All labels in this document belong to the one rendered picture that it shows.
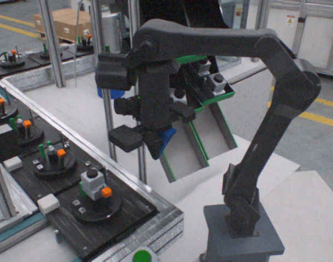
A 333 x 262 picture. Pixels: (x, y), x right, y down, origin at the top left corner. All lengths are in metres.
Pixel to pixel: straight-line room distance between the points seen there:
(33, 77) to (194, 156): 1.25
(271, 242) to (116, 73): 0.48
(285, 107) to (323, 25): 4.04
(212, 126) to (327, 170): 1.90
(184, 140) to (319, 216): 0.49
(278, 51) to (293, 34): 4.18
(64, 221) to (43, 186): 0.17
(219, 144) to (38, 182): 0.60
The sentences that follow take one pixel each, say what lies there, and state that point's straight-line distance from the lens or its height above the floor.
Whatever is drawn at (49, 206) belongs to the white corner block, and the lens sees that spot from 0.95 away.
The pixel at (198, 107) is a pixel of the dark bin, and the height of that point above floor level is 1.20.
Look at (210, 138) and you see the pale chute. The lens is 1.08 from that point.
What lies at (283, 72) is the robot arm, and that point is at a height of 1.45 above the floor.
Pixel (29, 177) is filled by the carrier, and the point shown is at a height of 0.97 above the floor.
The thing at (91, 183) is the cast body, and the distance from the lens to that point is 0.85.
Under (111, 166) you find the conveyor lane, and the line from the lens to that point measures 1.09.
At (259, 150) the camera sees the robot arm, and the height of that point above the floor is 1.29.
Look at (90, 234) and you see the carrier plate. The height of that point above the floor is 0.97.
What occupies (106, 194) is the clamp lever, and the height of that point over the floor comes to 1.07.
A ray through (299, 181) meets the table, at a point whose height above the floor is 0.86.
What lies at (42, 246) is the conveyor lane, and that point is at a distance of 0.96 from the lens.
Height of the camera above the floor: 1.62
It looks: 32 degrees down
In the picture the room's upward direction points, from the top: straight up
